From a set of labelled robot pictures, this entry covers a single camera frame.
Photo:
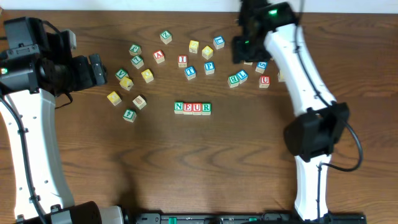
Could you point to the green V block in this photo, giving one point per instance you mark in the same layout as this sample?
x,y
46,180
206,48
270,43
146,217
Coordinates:
x,y
121,73

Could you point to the green N block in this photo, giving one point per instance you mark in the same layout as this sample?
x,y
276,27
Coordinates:
x,y
178,107

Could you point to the green 4 block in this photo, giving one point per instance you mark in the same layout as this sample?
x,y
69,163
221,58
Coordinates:
x,y
129,115

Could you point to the yellow K block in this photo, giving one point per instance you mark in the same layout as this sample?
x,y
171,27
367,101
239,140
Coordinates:
x,y
280,77

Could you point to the red A block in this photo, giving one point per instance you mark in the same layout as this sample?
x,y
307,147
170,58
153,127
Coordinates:
x,y
159,56

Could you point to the green B block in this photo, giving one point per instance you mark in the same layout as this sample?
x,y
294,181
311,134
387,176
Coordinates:
x,y
233,81

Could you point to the blue T block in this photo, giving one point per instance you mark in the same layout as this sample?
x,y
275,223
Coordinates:
x,y
190,72

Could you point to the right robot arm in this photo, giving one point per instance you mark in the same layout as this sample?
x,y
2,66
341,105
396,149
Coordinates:
x,y
273,31

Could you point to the blue 5 block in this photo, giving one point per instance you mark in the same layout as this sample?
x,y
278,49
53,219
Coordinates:
x,y
261,67

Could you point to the yellow block lower left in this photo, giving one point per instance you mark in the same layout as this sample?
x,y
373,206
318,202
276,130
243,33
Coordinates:
x,y
114,98

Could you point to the red E block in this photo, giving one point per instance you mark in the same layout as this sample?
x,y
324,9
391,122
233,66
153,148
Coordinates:
x,y
187,108

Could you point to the yellow block far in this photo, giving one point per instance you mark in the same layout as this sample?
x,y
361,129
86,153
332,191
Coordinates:
x,y
193,46

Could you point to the green R block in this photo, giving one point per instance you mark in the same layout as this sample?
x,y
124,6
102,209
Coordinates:
x,y
206,108

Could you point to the red U block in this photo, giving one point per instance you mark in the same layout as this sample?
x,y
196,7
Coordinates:
x,y
264,81

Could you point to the plain wooden picture block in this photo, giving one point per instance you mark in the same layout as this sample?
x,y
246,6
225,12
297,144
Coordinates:
x,y
139,102

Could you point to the red I block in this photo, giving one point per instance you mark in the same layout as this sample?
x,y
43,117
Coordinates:
x,y
182,61

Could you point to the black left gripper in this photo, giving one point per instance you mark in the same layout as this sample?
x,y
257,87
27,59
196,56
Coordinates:
x,y
96,69

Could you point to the yellow G block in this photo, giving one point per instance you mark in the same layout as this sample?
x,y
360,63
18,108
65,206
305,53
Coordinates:
x,y
207,52

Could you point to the green Z block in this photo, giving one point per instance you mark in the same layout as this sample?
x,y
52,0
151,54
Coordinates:
x,y
166,37

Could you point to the yellow block middle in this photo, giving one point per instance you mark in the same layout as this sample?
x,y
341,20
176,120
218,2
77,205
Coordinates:
x,y
147,75

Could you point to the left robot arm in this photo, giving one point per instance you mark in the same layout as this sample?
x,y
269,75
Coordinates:
x,y
37,67

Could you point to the blue P block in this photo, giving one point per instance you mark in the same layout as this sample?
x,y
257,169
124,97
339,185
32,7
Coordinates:
x,y
209,68

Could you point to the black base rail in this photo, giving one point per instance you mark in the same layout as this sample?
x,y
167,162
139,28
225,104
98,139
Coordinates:
x,y
277,218

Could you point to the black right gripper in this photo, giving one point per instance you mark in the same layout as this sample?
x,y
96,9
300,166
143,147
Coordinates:
x,y
241,51

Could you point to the red U block moved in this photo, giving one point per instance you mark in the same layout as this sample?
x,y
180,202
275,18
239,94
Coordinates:
x,y
197,108

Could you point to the yellow block beside V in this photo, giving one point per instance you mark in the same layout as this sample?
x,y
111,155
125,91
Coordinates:
x,y
126,83

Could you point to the blue L block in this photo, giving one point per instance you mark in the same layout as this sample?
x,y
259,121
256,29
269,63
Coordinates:
x,y
219,42

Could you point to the blue I block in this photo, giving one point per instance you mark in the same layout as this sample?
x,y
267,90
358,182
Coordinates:
x,y
242,76

